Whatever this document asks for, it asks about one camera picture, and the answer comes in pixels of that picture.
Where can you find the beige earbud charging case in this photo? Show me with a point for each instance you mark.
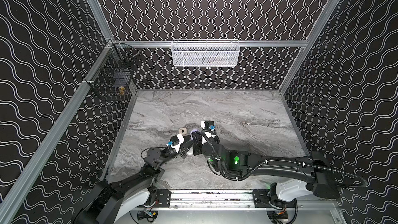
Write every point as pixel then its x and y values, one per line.
pixel 183 131

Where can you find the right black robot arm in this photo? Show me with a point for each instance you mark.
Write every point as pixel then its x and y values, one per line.
pixel 305 175

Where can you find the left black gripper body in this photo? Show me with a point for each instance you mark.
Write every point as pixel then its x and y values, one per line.
pixel 188 143

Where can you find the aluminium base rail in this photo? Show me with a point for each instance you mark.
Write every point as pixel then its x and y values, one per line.
pixel 173 200

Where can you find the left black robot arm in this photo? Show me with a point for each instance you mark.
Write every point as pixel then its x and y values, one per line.
pixel 107 202

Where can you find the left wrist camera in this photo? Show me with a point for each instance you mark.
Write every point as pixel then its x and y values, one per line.
pixel 176 142

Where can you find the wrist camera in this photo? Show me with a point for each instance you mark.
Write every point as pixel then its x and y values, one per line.
pixel 176 142
pixel 210 126

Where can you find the black wire basket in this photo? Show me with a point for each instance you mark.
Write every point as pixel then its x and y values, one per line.
pixel 116 70

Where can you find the brass knob in basket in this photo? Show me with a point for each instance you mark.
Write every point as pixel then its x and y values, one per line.
pixel 121 90

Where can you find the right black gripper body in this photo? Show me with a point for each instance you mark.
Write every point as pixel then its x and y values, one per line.
pixel 198 146

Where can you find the white wire mesh basket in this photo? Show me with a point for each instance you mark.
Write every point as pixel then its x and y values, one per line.
pixel 205 53

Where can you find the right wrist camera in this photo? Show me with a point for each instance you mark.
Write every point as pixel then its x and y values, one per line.
pixel 210 126

